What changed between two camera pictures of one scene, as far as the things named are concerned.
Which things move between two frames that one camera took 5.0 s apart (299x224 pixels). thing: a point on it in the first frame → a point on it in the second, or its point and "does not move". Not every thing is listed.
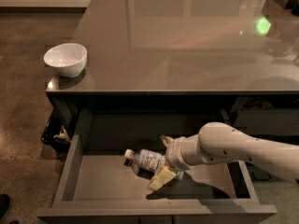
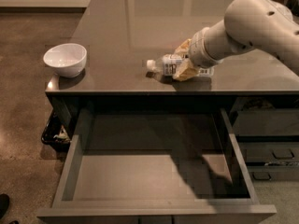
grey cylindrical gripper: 173,155 → 197,50
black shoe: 5,202 does not move
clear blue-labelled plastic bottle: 144,159 → 165,66
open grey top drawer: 97,186 does not move
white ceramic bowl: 68,59 does not move
